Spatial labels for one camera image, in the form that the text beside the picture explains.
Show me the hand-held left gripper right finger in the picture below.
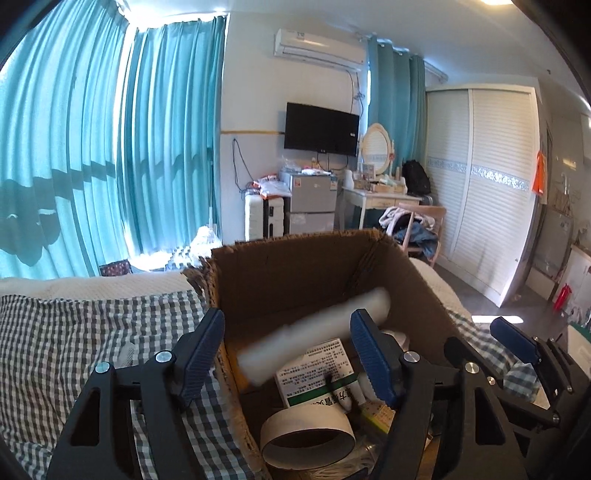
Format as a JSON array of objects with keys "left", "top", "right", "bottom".
[{"left": 349, "top": 308, "right": 529, "bottom": 480}]

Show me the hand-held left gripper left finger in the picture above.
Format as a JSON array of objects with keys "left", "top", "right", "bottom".
[{"left": 50, "top": 307, "right": 227, "bottom": 480}]

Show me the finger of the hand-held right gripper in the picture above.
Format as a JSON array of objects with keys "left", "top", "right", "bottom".
[
  {"left": 444, "top": 336, "right": 559, "bottom": 428},
  {"left": 489, "top": 316, "right": 578, "bottom": 425}
]

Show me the yellow red medicine box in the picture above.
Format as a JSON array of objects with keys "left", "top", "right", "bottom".
[{"left": 360, "top": 399, "right": 398, "bottom": 435}]

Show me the green white medicine box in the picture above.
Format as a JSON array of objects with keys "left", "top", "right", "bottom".
[{"left": 274, "top": 338, "right": 361, "bottom": 409}]

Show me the long white plastic bottle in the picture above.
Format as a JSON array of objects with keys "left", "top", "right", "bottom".
[{"left": 236, "top": 286, "right": 392, "bottom": 386}]

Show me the white tape roll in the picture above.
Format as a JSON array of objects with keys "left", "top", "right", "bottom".
[{"left": 259, "top": 408, "right": 357, "bottom": 470}]

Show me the cardboard box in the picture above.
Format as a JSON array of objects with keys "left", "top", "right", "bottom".
[{"left": 182, "top": 228, "right": 474, "bottom": 480}]

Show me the pack of water bottles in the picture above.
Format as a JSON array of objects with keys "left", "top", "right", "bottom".
[{"left": 164, "top": 244, "right": 199, "bottom": 271}]

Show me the white plastic bag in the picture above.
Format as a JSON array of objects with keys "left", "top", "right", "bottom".
[{"left": 187, "top": 226, "right": 222, "bottom": 259}]

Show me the dark patterned cushion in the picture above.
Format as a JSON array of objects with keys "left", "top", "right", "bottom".
[{"left": 99, "top": 259, "right": 132, "bottom": 278}]

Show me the pile of clothes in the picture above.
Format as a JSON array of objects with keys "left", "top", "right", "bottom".
[{"left": 379, "top": 206, "right": 439, "bottom": 259}]

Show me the white louvered wardrobe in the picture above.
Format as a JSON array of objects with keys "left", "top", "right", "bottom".
[{"left": 425, "top": 85, "right": 543, "bottom": 308}]

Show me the wooden chair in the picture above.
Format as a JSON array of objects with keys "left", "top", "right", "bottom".
[{"left": 392, "top": 203, "right": 448, "bottom": 268}]

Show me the checkered blanket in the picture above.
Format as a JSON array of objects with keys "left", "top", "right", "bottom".
[{"left": 0, "top": 288, "right": 541, "bottom": 480}]

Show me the black white suitcase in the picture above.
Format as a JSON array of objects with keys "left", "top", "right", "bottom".
[{"left": 263, "top": 196, "right": 291, "bottom": 238}]

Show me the white dressing table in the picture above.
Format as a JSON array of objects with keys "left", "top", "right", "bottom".
[{"left": 342, "top": 185, "right": 423, "bottom": 234}]

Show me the orange cloth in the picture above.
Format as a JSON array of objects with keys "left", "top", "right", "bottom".
[{"left": 531, "top": 150, "right": 548, "bottom": 195}]

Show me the silver mini fridge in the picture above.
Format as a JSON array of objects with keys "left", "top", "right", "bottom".
[{"left": 288, "top": 173, "right": 338, "bottom": 235}]

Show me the wooden organizer tray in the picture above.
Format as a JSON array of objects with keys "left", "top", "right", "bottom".
[{"left": 369, "top": 178, "right": 409, "bottom": 195}]

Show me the black backpack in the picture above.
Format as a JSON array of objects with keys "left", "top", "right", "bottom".
[{"left": 402, "top": 159, "right": 432, "bottom": 197}]

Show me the pile of plastic packets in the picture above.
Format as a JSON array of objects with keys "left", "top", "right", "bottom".
[{"left": 247, "top": 173, "right": 291, "bottom": 198}]

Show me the oval white vanity mirror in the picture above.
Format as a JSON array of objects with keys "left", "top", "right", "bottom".
[{"left": 358, "top": 122, "right": 397, "bottom": 178}]

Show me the narrow teal curtain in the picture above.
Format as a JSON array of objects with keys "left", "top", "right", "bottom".
[{"left": 366, "top": 34, "right": 426, "bottom": 174}]

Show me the wide teal curtain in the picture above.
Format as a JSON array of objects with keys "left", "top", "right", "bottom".
[{"left": 0, "top": 0, "right": 134, "bottom": 280}]

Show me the white air conditioner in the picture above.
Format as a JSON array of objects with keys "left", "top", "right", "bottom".
[{"left": 273, "top": 28, "right": 365, "bottom": 71}]

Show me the black wall cable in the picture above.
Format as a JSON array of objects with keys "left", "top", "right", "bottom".
[{"left": 231, "top": 136, "right": 252, "bottom": 195}]

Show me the black wall television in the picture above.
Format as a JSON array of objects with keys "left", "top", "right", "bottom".
[{"left": 283, "top": 102, "right": 361, "bottom": 158}]

